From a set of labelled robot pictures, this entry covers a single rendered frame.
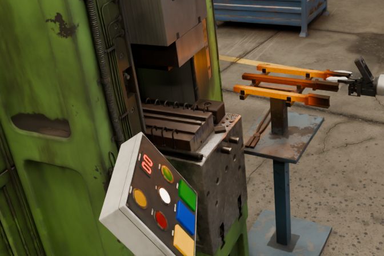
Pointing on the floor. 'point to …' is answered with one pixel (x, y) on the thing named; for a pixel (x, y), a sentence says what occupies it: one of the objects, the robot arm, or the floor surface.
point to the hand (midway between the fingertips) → (331, 74)
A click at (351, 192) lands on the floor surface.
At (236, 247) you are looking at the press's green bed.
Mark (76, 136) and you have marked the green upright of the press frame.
